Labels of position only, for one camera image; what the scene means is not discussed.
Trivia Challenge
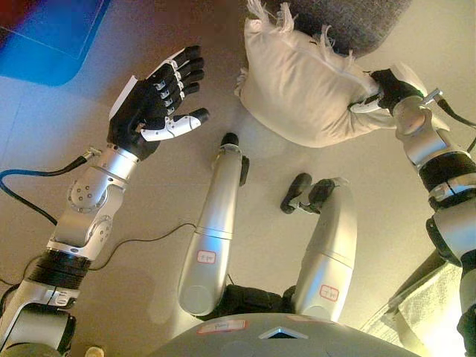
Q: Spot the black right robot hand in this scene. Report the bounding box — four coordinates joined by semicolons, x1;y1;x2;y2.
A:
347;62;425;116

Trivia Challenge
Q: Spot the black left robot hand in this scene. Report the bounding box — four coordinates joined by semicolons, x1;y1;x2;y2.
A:
106;45;211;161

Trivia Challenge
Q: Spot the white fringed pillow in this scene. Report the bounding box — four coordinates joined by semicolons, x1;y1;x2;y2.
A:
234;0;399;149

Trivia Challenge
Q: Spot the grey fabric armchair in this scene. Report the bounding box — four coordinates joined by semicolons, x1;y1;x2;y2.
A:
293;0;414;60

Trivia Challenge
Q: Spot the silver left robot leg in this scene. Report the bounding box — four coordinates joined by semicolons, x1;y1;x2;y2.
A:
177;132;251;317

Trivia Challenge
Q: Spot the silver robot leg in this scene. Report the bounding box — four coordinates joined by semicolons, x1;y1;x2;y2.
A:
177;132;251;317
280;173;358;324

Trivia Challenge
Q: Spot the silver right robot leg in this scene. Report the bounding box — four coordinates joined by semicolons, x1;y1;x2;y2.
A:
280;173;358;324

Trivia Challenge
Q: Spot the bed with white bedding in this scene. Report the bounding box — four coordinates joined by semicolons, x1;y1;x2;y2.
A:
358;252;469;357

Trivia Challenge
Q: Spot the grey robot torso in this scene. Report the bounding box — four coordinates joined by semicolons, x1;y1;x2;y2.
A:
148;312;421;357

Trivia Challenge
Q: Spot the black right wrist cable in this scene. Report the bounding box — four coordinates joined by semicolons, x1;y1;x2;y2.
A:
427;87;476;131

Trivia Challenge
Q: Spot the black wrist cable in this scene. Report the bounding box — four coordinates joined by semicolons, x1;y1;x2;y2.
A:
427;87;476;131
0;148;101;226

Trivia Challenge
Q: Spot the thin black floor cable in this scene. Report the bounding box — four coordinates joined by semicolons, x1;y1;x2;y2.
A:
0;222;198;287

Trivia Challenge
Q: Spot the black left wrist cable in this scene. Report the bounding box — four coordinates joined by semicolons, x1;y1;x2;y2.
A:
0;148;101;226

